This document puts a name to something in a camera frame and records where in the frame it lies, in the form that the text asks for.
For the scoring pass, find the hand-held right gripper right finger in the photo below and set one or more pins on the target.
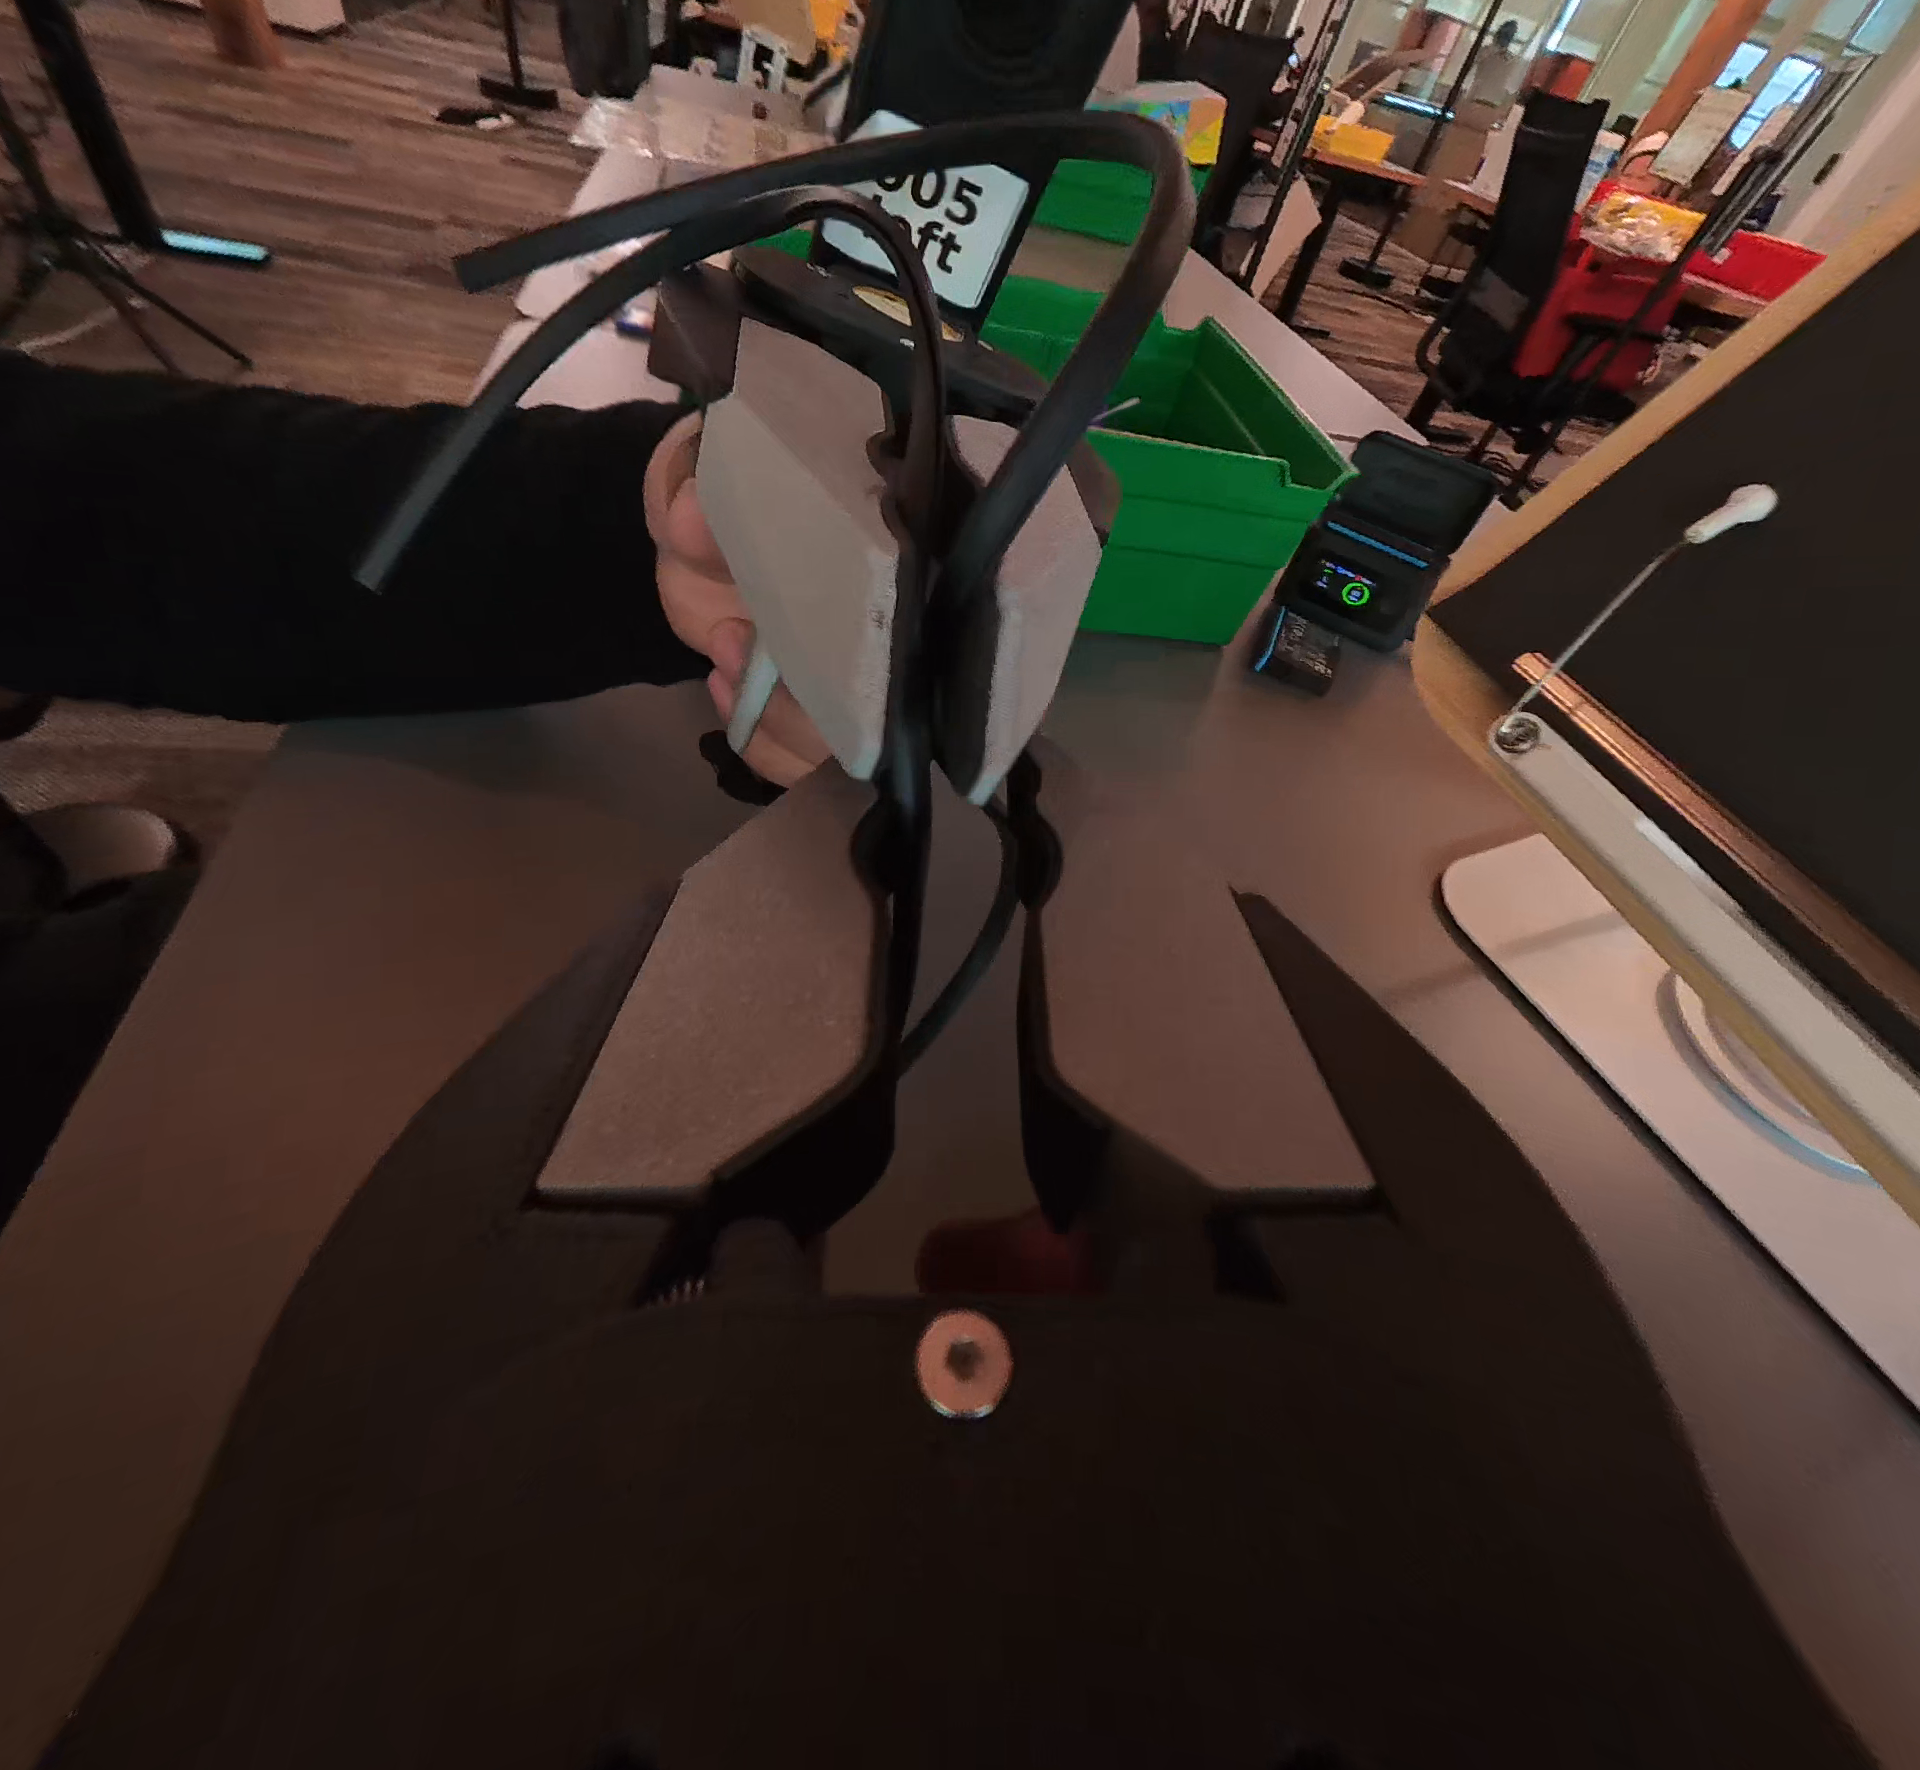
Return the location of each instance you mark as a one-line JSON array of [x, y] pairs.
[[1185, 1053]]

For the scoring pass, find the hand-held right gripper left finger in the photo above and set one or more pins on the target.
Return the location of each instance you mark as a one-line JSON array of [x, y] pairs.
[[722, 1035]]

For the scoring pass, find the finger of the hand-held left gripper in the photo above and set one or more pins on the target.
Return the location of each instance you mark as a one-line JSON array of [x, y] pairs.
[[795, 513], [1042, 600]]

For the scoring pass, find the green plastic bin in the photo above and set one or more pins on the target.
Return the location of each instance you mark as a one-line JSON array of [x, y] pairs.
[[1095, 205], [1202, 525]]

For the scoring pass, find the person's left hand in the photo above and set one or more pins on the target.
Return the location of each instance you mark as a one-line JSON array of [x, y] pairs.
[[692, 572]]

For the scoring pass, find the black battery charger case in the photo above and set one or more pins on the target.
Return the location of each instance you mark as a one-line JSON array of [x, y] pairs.
[[1397, 498]]

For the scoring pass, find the black red office chair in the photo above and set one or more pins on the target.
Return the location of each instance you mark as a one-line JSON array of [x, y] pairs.
[[1562, 302]]

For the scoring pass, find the white-tipped page holder pin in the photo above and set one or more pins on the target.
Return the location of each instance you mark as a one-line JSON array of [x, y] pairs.
[[1733, 513]]

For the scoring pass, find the black wooden book stand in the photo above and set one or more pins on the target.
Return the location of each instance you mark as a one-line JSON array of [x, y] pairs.
[[1801, 525]]

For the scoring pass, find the red plastic crate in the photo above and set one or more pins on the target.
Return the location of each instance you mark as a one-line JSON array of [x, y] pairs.
[[1757, 270]]

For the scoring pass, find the black tripod stand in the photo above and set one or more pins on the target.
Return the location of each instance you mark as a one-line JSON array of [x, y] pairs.
[[61, 77]]

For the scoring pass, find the black camera battery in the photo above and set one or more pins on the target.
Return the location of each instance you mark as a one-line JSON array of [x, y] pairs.
[[1298, 663]]

